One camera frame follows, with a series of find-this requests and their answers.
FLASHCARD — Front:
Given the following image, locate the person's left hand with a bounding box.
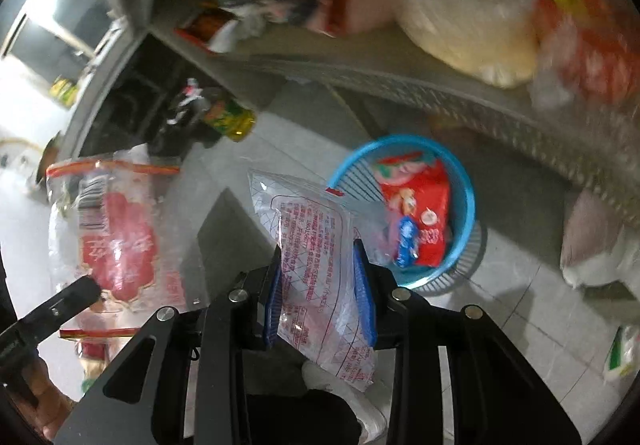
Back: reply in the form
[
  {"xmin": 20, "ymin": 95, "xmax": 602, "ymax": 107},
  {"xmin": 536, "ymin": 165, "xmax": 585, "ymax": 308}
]
[{"xmin": 27, "ymin": 361, "xmax": 77, "ymax": 443}]

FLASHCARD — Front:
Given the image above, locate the small blue packet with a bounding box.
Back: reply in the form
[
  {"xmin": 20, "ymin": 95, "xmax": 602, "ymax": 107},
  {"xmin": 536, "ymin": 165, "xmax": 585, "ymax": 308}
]
[{"xmin": 392, "ymin": 216, "xmax": 421, "ymax": 269}]

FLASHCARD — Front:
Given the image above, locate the red printed box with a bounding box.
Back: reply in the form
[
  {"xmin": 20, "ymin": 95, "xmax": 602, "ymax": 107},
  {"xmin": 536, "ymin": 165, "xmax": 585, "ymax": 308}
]
[{"xmin": 174, "ymin": 8, "xmax": 236, "ymax": 56}]

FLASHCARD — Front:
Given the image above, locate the window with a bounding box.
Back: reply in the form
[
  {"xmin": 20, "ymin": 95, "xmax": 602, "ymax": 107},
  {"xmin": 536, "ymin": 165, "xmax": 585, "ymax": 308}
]
[{"xmin": 10, "ymin": 0, "xmax": 110, "ymax": 61}]

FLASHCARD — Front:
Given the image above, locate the red snack packet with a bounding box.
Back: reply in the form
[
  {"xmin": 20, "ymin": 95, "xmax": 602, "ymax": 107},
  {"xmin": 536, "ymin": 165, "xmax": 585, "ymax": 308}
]
[{"xmin": 375, "ymin": 152, "xmax": 451, "ymax": 268}]

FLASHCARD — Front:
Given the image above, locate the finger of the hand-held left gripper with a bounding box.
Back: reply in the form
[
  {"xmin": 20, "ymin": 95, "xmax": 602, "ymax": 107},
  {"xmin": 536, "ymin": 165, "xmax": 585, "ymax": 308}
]
[{"xmin": 0, "ymin": 276, "xmax": 103, "ymax": 351}]

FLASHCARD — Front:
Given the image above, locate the green white package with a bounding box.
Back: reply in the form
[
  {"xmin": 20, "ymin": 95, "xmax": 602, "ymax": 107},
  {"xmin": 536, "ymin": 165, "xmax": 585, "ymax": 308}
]
[{"xmin": 602, "ymin": 325, "xmax": 640, "ymax": 381}]

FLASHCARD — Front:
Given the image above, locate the grey kitchen counter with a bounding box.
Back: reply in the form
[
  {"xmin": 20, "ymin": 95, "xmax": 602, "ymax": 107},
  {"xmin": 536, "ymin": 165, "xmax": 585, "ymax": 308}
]
[{"xmin": 30, "ymin": 0, "xmax": 161, "ymax": 191}]

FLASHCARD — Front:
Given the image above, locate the white crumpled wrapper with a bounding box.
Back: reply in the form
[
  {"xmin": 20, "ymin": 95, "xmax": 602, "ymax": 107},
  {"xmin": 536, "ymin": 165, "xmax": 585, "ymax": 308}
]
[{"xmin": 560, "ymin": 188, "xmax": 640, "ymax": 288}]

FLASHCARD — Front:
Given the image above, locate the blue plastic basket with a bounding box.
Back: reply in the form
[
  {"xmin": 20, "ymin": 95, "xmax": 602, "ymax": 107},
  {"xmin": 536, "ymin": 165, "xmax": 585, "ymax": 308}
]
[{"xmin": 327, "ymin": 135, "xmax": 476, "ymax": 291}]

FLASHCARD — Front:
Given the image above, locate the pink plastic basin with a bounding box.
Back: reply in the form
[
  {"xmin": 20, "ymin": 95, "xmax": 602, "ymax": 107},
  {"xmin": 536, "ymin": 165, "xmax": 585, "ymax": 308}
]
[{"xmin": 300, "ymin": 0, "xmax": 406, "ymax": 38}]

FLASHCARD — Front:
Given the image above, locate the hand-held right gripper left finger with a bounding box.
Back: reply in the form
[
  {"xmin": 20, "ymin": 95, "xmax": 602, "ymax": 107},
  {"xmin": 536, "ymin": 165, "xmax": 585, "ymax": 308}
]
[{"xmin": 52, "ymin": 245, "xmax": 284, "ymax": 445}]

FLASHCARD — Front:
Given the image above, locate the clear bag with yellow contents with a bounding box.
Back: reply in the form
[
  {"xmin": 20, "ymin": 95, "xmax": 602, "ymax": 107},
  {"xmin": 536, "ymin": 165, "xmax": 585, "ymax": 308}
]
[{"xmin": 385, "ymin": 0, "xmax": 556, "ymax": 88}]

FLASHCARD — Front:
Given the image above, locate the clear bag with red print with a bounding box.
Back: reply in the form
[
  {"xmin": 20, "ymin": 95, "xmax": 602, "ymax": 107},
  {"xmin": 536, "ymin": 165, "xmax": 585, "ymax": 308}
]
[{"xmin": 45, "ymin": 150, "xmax": 211, "ymax": 343}]

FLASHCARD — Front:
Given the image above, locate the copper pot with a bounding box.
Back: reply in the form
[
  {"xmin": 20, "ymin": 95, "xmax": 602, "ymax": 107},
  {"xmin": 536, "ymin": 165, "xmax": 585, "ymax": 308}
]
[{"xmin": 35, "ymin": 132, "xmax": 64, "ymax": 191}]

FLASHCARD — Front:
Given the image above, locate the perforated metal shelf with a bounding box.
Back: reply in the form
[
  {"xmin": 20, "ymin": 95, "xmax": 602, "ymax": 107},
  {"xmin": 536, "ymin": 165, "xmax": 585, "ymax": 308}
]
[{"xmin": 150, "ymin": 20, "xmax": 640, "ymax": 236}]

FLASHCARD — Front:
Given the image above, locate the yellow dish soap bottle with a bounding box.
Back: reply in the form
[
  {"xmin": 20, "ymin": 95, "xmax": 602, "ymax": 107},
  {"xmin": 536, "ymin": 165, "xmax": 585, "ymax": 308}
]
[{"xmin": 50, "ymin": 78, "xmax": 79, "ymax": 109}]

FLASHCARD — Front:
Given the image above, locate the person's dark trouser leg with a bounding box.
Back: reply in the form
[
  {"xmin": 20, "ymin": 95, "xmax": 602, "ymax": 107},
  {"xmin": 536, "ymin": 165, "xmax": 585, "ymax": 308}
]
[{"xmin": 245, "ymin": 387, "xmax": 361, "ymax": 445}]

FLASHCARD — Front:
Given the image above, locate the clear printed plastic bag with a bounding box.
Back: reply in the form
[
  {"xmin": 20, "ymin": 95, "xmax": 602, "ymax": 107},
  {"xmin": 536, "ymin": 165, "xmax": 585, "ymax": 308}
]
[{"xmin": 247, "ymin": 169, "xmax": 396, "ymax": 393}]

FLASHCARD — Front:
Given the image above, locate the person's white shoe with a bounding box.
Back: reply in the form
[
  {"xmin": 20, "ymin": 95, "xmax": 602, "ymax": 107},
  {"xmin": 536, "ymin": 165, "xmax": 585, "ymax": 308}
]
[{"xmin": 302, "ymin": 360, "xmax": 388, "ymax": 431}]

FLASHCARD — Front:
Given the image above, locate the small crumpled plastic bag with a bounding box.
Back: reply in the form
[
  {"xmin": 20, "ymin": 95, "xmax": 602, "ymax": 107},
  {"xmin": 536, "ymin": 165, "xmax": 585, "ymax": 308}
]
[{"xmin": 207, "ymin": 8, "xmax": 267, "ymax": 53}]

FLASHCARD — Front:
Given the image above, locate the clear bag with red contents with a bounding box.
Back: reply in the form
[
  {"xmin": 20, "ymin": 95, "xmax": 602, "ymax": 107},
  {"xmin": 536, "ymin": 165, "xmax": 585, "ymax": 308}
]
[{"xmin": 525, "ymin": 0, "xmax": 640, "ymax": 126}]

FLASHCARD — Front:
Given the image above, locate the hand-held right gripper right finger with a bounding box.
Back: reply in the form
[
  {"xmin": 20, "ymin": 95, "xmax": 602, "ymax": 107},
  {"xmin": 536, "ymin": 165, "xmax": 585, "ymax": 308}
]
[{"xmin": 352, "ymin": 239, "xmax": 583, "ymax": 445}]

